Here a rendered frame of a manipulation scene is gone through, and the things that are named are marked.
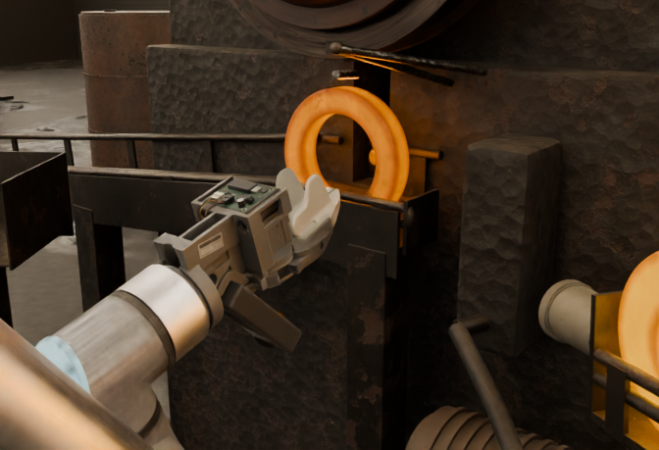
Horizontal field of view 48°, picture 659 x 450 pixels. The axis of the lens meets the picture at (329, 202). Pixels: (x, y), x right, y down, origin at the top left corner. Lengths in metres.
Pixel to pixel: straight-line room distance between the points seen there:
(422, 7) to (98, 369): 0.51
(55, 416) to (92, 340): 0.15
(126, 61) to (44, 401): 3.35
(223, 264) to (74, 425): 0.25
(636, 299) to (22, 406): 0.45
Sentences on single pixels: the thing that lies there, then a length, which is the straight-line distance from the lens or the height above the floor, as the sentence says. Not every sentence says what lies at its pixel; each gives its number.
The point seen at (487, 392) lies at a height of 0.57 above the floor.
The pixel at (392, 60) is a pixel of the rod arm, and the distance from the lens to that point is 0.83.
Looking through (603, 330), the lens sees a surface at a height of 0.69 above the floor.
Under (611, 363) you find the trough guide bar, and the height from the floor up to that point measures 0.67.
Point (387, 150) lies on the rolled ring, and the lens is 0.91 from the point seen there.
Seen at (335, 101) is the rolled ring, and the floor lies 0.82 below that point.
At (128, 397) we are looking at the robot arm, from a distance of 0.58.
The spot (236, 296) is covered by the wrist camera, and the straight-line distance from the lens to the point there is 0.64.
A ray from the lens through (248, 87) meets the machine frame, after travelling 1.15.
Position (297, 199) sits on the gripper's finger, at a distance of 0.73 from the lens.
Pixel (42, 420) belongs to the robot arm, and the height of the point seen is 0.75.
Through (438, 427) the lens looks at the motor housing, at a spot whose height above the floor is 0.53.
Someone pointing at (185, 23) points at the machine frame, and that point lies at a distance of 1.33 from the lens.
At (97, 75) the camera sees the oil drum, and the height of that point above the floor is 0.58.
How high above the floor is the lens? 0.95
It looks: 16 degrees down
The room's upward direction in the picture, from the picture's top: straight up
